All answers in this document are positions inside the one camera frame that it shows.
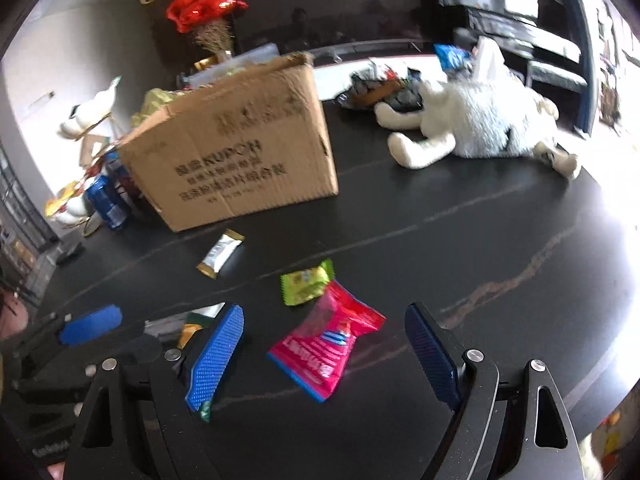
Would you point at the light green snack packet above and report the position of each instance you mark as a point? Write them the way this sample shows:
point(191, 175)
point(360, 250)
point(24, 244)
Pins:
point(301, 286)

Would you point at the blue M&M snack box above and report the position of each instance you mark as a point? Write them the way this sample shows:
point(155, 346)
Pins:
point(119, 174)

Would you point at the black piano bench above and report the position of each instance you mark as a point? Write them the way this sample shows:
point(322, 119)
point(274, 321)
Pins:
point(555, 76)

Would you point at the black upright piano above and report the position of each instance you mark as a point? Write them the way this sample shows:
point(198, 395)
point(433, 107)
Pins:
point(527, 30)

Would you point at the dark bowl of snacks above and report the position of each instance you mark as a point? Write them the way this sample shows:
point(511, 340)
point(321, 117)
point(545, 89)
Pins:
point(379, 83)

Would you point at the large black television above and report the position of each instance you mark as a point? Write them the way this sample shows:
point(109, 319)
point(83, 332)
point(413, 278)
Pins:
point(297, 25)

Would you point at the brown cardboard box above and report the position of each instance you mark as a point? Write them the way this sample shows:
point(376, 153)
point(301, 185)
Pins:
point(248, 142)

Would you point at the dark grey snack bar wrapper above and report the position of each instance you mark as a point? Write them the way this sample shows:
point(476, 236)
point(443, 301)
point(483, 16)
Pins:
point(179, 328)

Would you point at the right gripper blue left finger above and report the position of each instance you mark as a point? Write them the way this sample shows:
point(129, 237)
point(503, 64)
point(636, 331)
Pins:
point(233, 326)

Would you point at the clear plastic bag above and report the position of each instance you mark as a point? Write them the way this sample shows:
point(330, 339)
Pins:
point(243, 61)

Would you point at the yellow mountain shaped ornament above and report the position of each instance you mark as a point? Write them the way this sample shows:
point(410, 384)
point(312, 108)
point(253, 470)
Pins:
point(153, 100)

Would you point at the white plush toy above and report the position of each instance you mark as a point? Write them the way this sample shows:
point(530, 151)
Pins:
point(490, 114)

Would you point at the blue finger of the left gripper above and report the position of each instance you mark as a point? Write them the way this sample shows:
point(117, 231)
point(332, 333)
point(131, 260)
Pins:
point(43, 360)
point(90, 324)

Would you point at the person's left hand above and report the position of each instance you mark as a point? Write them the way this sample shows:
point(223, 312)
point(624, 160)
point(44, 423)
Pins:
point(56, 471)

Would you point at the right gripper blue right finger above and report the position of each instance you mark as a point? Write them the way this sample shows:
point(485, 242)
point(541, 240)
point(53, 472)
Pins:
point(439, 354)

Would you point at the dried flowers in vase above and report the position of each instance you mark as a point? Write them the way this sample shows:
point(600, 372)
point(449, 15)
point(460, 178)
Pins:
point(216, 38)

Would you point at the green biscuit packet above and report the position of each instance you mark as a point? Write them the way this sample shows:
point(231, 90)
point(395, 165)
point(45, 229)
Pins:
point(205, 355)

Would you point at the blue soda can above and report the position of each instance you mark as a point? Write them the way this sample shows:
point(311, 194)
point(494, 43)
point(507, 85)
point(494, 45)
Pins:
point(107, 202)

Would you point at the small gold white candy packet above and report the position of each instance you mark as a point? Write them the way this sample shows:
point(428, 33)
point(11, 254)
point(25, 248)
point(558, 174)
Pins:
point(220, 253)

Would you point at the pink snack packet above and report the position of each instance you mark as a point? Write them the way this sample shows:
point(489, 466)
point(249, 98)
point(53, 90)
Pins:
point(315, 354)

